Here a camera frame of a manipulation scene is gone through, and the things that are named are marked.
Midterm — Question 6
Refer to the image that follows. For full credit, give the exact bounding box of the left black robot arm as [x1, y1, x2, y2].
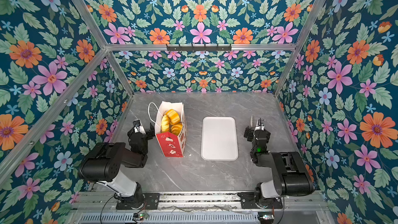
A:
[78, 120, 155, 209]

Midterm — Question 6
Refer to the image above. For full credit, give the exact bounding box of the left circuit board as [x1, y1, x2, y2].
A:
[133, 213, 149, 222]

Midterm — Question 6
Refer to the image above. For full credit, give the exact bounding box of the ring shaped fake bread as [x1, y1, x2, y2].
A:
[165, 109, 181, 125]

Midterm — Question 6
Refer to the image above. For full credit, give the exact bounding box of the white rectangular tray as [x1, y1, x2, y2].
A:
[201, 117, 238, 161]

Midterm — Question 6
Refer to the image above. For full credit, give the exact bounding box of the long ridged fake bread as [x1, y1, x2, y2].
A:
[161, 115, 170, 133]

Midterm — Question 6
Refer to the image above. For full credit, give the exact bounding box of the red white paper bag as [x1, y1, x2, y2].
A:
[148, 101, 187, 158]

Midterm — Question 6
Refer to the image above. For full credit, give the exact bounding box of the circuit board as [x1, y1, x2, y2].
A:
[258, 213, 275, 224]
[133, 213, 149, 222]

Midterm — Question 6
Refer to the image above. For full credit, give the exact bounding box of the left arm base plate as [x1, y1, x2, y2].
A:
[116, 193, 160, 210]

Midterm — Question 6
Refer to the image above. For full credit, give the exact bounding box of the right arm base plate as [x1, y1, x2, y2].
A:
[237, 192, 283, 209]

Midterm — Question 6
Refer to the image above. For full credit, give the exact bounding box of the black hook rail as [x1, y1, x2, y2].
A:
[166, 44, 232, 52]

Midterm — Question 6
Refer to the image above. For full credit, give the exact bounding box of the right circuit board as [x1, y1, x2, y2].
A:
[258, 213, 275, 224]

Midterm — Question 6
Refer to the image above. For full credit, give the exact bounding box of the fake croissant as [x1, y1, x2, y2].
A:
[171, 122, 183, 136]

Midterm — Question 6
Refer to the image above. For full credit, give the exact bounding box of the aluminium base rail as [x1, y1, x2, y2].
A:
[72, 191, 329, 212]

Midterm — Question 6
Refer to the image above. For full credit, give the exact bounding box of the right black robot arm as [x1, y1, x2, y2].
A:
[244, 118, 315, 208]

